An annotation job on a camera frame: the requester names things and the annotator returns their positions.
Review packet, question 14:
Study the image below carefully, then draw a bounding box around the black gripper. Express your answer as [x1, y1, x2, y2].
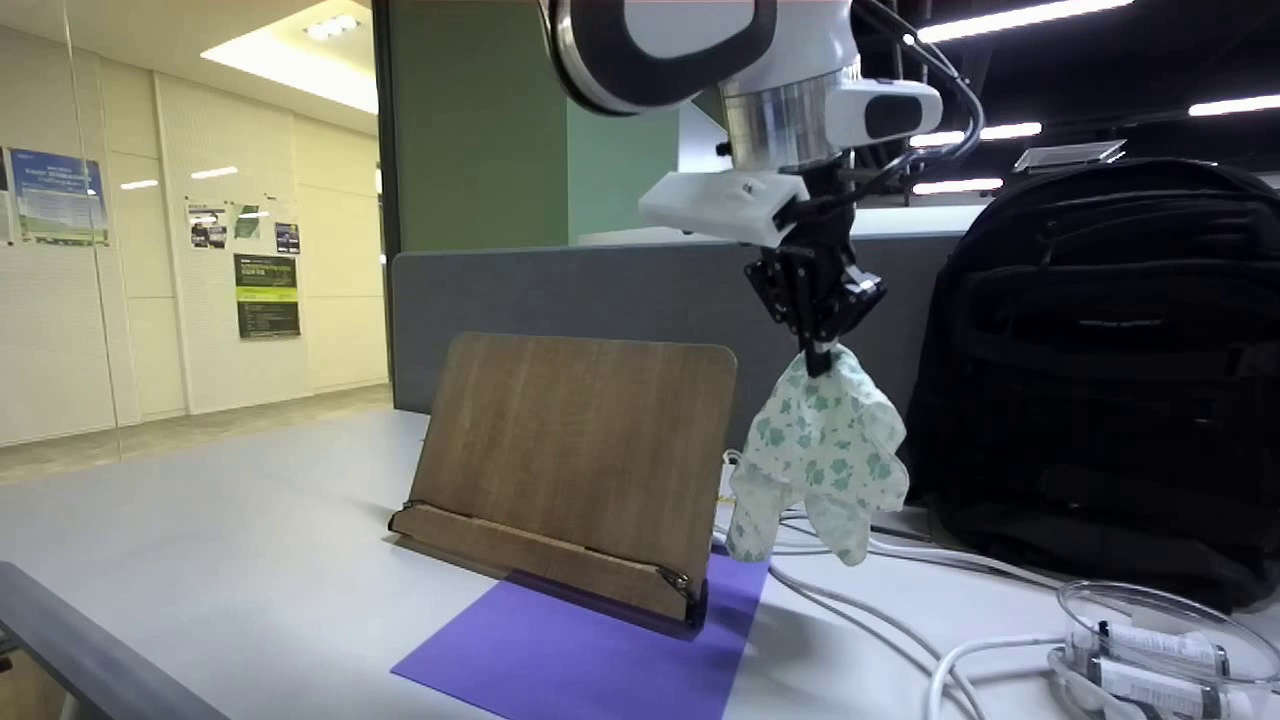
[739, 160, 891, 378]

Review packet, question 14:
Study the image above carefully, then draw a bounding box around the white cloth with green flowers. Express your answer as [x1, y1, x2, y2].
[725, 340, 910, 566]

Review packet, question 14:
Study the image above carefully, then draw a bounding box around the long ceiling light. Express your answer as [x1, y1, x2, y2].
[909, 0, 1141, 49]
[1182, 87, 1280, 125]
[909, 121, 1049, 153]
[909, 172, 1006, 201]

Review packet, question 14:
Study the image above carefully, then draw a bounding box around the grey partition panel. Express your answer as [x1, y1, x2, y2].
[388, 231, 967, 418]

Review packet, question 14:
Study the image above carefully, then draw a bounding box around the wooden book stand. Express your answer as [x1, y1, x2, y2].
[383, 328, 739, 631]

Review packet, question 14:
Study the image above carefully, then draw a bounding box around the black backpack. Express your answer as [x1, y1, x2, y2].
[903, 125, 1280, 616]

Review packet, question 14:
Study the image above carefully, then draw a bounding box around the green pillar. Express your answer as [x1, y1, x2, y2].
[372, 0, 689, 260]

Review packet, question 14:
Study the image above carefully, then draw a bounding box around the purple paper sheet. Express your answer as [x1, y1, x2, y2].
[388, 550, 770, 720]

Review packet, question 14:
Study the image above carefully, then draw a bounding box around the white power adapter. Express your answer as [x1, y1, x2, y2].
[1068, 616, 1280, 685]
[1045, 651, 1280, 720]

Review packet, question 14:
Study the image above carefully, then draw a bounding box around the dark notice board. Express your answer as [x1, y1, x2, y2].
[231, 247, 303, 345]

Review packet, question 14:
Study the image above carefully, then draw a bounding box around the large square ceiling light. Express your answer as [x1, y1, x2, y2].
[195, 0, 383, 121]

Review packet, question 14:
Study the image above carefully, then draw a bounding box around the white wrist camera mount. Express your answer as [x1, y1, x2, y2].
[636, 162, 812, 254]

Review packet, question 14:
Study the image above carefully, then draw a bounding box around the thick white cable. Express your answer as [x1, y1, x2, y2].
[761, 557, 967, 720]

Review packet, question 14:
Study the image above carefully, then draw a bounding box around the thin grey cable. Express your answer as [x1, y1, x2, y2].
[923, 631, 1080, 720]

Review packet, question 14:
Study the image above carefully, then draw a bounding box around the looped white cable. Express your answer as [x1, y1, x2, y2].
[1057, 576, 1280, 659]

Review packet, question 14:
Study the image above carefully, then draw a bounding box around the blue wall poster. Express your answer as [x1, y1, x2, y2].
[2, 145, 110, 253]

